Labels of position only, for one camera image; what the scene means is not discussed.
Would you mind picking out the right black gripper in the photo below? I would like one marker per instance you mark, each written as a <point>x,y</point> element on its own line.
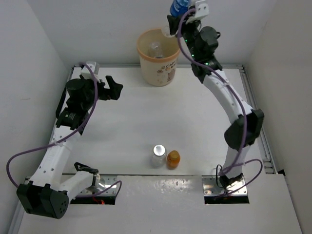
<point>174,21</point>

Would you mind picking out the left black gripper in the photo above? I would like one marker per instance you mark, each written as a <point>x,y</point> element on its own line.
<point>113,93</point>

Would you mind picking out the blue label bottle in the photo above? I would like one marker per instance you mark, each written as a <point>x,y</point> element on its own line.
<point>155,50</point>
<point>178,7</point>

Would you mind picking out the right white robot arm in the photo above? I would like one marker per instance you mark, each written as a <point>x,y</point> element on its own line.
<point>245,121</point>

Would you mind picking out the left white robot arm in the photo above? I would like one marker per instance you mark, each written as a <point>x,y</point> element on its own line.
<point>45,194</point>

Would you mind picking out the beige plastic waste bin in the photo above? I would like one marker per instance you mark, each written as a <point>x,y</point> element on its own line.
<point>158,71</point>

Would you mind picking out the clear jar white lid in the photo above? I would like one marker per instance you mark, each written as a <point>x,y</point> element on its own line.
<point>159,154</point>

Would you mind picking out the orange juice bottle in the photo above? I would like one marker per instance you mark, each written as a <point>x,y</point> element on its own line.
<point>173,159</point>

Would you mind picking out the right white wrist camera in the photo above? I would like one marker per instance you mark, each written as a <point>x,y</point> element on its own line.
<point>201,10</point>

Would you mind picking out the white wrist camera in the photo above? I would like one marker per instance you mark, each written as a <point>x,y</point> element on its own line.
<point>86,68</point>
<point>201,10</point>

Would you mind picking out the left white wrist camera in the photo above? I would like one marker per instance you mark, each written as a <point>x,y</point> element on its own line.
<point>86,68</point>

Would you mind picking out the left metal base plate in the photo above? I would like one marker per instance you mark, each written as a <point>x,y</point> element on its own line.
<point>105,185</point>

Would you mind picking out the metal base plate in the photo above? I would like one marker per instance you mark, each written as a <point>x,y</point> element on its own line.
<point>212,188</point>
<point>105,185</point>

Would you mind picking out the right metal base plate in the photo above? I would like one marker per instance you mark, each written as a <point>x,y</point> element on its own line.
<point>212,188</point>

